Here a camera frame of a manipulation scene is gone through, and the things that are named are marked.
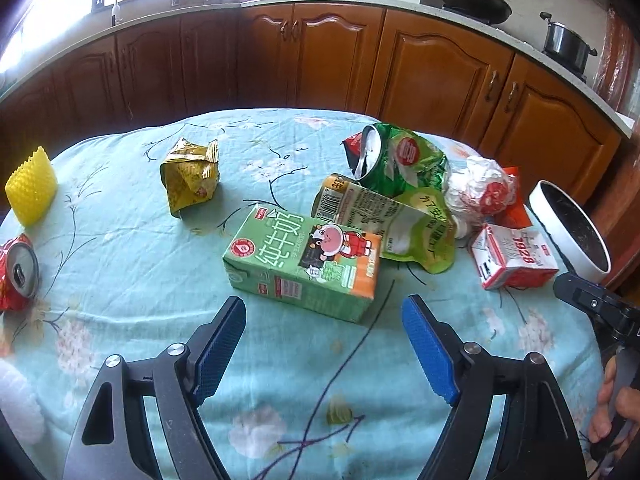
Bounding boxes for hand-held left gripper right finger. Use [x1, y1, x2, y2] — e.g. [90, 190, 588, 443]
[402, 295, 588, 480]

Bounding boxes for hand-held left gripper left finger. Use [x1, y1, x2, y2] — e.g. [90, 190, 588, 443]
[62, 296, 247, 480]

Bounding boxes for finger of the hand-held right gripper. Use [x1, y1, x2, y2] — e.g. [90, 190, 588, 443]
[552, 272, 608, 317]

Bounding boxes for white round trash bin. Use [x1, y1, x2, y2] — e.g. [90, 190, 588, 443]
[528, 180, 612, 282]

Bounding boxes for red snack wrapper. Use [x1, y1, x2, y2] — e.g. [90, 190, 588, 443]
[499, 166, 534, 229]

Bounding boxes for green milk carton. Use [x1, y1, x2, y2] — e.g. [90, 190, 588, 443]
[222, 204, 384, 324]

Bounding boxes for yellow snack wrapper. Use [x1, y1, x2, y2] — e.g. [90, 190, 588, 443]
[160, 137, 222, 219]

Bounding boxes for person's right hand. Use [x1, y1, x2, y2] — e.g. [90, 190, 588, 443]
[588, 360, 640, 462]

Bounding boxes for red and white small carton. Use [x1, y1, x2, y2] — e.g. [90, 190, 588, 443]
[469, 224, 560, 291]

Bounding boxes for teal floral tablecloth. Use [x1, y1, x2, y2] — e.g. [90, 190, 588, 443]
[0, 108, 606, 480]

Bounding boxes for green and white drink pouch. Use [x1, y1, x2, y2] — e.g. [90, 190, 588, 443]
[311, 172, 457, 274]

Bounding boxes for white crumpled plastic wrapper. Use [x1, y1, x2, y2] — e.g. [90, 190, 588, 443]
[444, 155, 519, 239]

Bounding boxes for crushed green can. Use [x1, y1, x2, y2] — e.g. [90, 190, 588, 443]
[342, 122, 451, 197]

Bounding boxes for white foam net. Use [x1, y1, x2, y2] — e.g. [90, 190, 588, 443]
[0, 360, 47, 447]

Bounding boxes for crushed red can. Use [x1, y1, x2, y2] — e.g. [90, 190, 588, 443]
[0, 233, 40, 314]

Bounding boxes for plastic-wrapped wooden cabinet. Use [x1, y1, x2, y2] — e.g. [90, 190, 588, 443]
[592, 2, 640, 121]

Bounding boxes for dark steel cooking pot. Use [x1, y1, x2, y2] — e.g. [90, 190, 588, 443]
[539, 11, 598, 72]

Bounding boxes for yellow foam fruit net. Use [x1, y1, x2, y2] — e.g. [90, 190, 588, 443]
[4, 145, 59, 226]

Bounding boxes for brown wooden kitchen cabinets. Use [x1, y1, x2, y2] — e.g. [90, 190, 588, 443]
[0, 1, 623, 193]

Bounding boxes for white kitchen countertop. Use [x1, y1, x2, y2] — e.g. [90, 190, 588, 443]
[0, 0, 638, 140]

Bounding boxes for chrome sink faucet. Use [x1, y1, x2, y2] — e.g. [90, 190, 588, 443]
[96, 0, 124, 27]

